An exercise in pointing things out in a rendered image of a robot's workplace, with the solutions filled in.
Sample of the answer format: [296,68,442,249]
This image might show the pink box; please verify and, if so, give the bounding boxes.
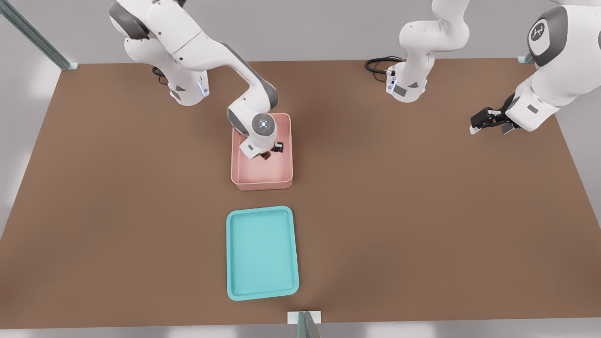
[231,112,294,192]

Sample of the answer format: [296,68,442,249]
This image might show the pale blue-green tray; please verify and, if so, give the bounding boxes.
[226,206,300,301]

